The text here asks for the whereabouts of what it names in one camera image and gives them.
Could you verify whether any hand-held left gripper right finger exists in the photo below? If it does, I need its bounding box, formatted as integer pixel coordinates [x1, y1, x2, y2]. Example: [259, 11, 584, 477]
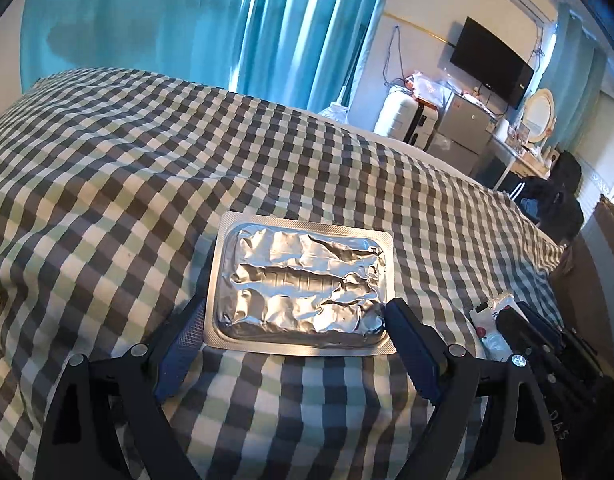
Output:
[384, 297, 562, 480]

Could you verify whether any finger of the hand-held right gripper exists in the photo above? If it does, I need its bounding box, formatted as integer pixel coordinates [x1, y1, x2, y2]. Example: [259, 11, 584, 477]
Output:
[517, 302, 562, 348]
[496, 308, 555, 376]

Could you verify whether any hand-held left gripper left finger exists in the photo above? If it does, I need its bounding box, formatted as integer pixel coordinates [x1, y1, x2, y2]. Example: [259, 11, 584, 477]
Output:
[34, 300, 208, 480]

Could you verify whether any white and red packet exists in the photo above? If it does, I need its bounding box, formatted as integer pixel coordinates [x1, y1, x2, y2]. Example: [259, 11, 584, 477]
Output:
[469, 296, 518, 363]

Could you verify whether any brown cardboard box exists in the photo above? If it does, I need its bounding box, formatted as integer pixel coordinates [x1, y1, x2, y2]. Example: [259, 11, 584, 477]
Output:
[549, 195, 614, 376]

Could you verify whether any silver foil blister pack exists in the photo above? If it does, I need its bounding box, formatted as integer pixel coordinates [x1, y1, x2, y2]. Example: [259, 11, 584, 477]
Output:
[204, 211, 395, 357]

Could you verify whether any black chair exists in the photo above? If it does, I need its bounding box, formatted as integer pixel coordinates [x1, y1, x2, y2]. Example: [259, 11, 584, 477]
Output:
[502, 177, 585, 241]

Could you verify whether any black backpack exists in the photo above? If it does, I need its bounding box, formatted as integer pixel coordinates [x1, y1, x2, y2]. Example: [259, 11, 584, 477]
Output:
[549, 150, 582, 196]

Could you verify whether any white dressing desk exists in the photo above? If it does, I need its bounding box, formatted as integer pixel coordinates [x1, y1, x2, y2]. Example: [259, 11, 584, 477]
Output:
[474, 135, 552, 193]

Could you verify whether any checkered blanket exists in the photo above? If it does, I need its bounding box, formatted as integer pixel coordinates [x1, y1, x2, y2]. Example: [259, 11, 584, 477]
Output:
[0, 67, 568, 480]

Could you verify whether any oval cream mirror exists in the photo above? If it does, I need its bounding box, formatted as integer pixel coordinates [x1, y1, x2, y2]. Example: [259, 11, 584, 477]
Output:
[519, 88, 556, 143]

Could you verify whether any silver mini fridge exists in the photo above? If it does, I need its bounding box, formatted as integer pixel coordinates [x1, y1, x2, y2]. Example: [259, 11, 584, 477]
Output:
[427, 92, 498, 178]

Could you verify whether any white suitcase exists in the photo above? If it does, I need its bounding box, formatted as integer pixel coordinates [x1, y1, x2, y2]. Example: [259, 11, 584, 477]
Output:
[373, 87, 445, 151]

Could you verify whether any clear water bottle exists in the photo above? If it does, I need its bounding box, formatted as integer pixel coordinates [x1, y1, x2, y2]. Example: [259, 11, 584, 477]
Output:
[319, 101, 350, 122]

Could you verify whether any pile of plastic bags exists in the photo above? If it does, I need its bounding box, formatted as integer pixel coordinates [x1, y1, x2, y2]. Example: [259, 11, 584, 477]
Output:
[404, 71, 455, 108]

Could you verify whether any narrow blue curtain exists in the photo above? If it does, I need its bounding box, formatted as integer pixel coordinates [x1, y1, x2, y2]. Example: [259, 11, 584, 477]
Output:
[549, 2, 608, 156]

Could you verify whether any wide blue curtain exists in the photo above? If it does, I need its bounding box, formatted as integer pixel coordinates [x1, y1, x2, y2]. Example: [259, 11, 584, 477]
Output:
[19, 0, 398, 116]

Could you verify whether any black wall television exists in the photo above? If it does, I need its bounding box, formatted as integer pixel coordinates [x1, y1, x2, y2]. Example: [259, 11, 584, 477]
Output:
[449, 16, 535, 110]

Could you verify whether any blue wall cable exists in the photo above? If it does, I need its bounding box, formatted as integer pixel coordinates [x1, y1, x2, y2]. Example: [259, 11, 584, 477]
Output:
[384, 25, 412, 91]

